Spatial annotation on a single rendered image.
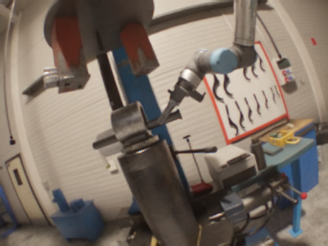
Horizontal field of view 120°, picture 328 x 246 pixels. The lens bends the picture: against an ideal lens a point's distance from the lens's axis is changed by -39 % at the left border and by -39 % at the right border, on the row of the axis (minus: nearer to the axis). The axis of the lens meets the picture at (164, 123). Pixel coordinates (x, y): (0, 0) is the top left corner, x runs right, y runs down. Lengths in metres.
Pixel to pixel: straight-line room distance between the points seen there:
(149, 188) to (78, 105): 2.75
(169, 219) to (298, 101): 3.48
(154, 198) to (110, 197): 2.67
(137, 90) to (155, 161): 0.61
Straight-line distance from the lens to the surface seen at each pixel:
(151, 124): 0.62
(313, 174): 2.45
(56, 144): 3.61
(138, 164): 0.55
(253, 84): 3.02
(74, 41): 0.67
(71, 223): 3.12
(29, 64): 4.70
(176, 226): 0.67
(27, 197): 5.21
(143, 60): 0.76
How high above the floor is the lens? 1.53
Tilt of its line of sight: level
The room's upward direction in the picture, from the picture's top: 21 degrees counter-clockwise
